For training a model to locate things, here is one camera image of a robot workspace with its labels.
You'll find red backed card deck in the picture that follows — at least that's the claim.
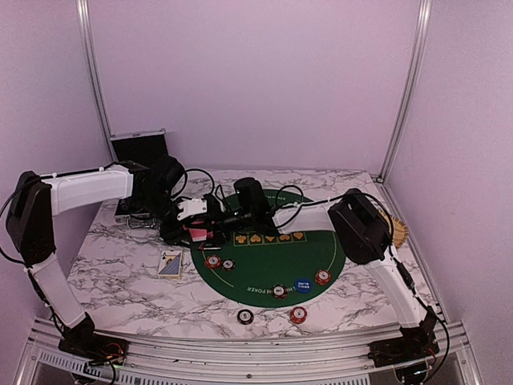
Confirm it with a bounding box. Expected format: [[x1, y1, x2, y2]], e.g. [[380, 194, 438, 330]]
[[188, 228, 208, 242]]

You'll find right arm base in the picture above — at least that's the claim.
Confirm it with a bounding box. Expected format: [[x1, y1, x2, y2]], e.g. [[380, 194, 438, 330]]
[[367, 338, 440, 367]]

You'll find woven bamboo tray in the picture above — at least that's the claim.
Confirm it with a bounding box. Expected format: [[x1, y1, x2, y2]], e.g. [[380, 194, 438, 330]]
[[379, 210, 409, 249]]

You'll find left aluminium frame post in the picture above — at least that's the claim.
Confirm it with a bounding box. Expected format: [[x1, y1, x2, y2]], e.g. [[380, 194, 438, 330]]
[[76, 0, 115, 160]]

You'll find aluminium frame post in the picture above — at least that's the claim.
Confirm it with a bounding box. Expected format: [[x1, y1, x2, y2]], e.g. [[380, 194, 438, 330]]
[[378, 0, 433, 183], [76, 0, 115, 160]]

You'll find aluminium poker case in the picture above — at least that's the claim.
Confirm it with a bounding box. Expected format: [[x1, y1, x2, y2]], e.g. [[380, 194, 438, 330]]
[[111, 128, 168, 229]]

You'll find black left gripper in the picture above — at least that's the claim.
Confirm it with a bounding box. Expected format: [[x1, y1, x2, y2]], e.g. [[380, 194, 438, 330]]
[[137, 189, 195, 248]]

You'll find right aluminium frame post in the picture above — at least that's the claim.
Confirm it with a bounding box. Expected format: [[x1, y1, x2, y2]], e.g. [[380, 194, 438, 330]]
[[378, 0, 433, 183]]

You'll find blue small blind button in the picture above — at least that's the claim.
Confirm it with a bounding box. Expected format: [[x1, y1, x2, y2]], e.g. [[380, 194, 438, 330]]
[[294, 278, 313, 294]]

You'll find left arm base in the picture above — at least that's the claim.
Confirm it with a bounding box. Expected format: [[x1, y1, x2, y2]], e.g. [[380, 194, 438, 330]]
[[59, 334, 128, 363]]

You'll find dark hundred chip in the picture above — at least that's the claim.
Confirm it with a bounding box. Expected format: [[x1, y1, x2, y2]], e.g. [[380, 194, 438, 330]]
[[222, 259, 235, 271]]

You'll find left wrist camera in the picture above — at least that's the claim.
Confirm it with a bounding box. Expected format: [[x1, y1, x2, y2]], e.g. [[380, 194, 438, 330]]
[[176, 198, 208, 221]]

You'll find blue card box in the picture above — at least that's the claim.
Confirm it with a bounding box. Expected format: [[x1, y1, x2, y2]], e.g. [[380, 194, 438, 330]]
[[157, 250, 184, 279]]

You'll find red chip stack front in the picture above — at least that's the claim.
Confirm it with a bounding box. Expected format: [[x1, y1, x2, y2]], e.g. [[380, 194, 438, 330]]
[[289, 306, 308, 324]]

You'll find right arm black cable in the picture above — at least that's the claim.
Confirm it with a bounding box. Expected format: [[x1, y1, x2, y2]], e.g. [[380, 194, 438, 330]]
[[276, 184, 452, 362]]

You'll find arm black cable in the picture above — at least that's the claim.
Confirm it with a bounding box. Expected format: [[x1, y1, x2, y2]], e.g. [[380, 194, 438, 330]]
[[0, 167, 213, 265], [276, 184, 452, 362]]

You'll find front aluminium rail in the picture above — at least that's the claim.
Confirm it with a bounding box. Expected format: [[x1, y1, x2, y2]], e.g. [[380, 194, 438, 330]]
[[15, 320, 482, 385]]

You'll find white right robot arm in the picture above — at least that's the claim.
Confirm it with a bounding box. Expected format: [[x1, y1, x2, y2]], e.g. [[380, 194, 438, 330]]
[[200, 177, 429, 359]]

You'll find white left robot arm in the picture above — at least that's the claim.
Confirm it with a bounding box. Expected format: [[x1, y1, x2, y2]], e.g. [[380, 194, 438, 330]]
[[4, 156, 208, 357]]

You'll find triangular all in button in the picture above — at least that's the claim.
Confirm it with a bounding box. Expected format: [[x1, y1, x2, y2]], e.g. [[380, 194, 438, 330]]
[[198, 242, 221, 251]]

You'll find dark chip stack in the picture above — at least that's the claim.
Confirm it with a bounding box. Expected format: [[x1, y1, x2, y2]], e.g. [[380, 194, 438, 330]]
[[271, 284, 289, 299], [236, 309, 254, 325]]

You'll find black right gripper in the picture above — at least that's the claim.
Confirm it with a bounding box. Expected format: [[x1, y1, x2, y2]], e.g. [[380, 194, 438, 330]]
[[187, 205, 255, 245]]

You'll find red chip stack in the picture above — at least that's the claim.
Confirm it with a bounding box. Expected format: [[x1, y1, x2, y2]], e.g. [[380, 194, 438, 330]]
[[204, 255, 223, 270], [289, 306, 308, 324], [315, 269, 332, 286]]

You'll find round green poker mat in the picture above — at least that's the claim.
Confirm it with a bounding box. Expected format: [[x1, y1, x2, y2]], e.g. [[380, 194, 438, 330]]
[[190, 188, 348, 309]]

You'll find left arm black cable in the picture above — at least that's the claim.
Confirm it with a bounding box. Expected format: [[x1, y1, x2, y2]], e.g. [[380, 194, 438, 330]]
[[0, 167, 213, 265]]

